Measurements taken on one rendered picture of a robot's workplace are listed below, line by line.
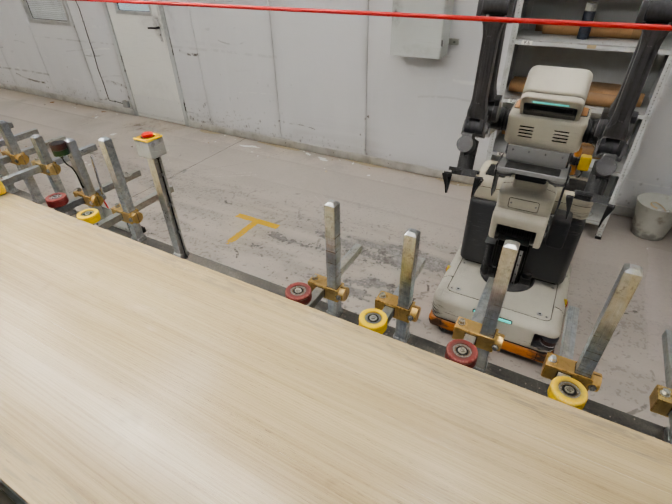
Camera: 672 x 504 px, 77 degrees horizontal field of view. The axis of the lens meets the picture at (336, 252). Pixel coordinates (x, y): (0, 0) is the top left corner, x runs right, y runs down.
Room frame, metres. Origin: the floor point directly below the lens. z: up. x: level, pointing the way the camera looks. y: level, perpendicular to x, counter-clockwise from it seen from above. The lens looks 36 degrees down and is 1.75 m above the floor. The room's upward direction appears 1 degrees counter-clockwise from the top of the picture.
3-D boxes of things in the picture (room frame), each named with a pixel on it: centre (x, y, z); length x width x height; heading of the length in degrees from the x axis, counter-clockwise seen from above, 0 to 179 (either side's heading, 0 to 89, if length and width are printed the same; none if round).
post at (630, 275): (0.71, -0.64, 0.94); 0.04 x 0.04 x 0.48; 60
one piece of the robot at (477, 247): (1.87, -0.97, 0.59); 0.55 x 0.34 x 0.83; 60
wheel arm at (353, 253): (1.15, 0.02, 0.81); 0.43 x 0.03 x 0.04; 150
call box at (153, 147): (1.45, 0.65, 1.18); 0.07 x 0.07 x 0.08; 60
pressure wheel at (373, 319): (0.85, -0.10, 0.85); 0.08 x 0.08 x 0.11
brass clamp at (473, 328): (0.85, -0.41, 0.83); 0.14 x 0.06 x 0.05; 60
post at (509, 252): (0.84, -0.43, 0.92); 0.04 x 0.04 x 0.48; 60
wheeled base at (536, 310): (1.79, -0.93, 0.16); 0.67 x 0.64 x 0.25; 150
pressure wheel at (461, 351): (0.73, -0.32, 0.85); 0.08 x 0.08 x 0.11
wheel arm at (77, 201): (1.79, 1.09, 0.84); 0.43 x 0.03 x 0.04; 150
